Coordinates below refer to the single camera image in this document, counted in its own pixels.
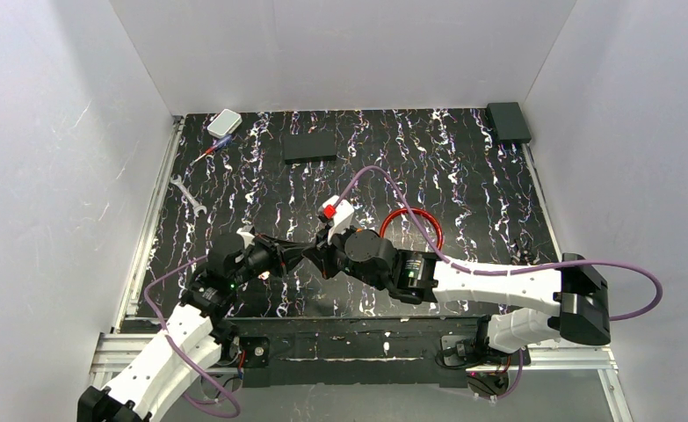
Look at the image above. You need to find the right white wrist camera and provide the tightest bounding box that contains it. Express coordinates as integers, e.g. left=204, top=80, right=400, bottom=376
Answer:
left=321, top=195, right=354, bottom=244

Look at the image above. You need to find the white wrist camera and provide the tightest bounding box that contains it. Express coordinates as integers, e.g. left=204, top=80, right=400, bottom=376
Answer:
left=236, top=226, right=256, bottom=248
left=321, top=195, right=354, bottom=244

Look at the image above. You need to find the black base frame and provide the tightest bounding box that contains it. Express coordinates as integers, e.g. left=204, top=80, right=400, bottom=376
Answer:
left=90, top=314, right=619, bottom=390

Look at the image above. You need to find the small red blue screwdriver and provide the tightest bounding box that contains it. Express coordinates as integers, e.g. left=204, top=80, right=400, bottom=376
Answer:
left=191, top=135, right=234, bottom=166

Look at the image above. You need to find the red cable lock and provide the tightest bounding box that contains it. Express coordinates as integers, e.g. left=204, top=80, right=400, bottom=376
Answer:
left=379, top=207, right=445, bottom=251

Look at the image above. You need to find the black corner box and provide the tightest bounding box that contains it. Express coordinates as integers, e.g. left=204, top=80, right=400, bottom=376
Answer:
left=486, top=102, right=532, bottom=145

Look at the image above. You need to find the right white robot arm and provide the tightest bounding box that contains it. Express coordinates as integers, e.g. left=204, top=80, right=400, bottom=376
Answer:
left=302, top=229, right=611, bottom=368

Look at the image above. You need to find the silver wrench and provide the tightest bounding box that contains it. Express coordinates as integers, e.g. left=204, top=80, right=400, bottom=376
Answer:
left=170, top=175, right=207, bottom=215

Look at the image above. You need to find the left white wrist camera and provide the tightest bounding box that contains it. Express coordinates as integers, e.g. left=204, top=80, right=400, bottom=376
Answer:
left=236, top=226, right=256, bottom=248

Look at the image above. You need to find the white rectangular box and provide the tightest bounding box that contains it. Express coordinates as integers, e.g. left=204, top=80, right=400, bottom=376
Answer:
left=206, top=109, right=243, bottom=138

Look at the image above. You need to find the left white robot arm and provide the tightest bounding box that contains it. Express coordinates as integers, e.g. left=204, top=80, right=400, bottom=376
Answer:
left=76, top=229, right=313, bottom=421

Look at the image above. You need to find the black flat box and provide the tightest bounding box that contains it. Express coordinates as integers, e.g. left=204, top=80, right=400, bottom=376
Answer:
left=282, top=133, right=337, bottom=165

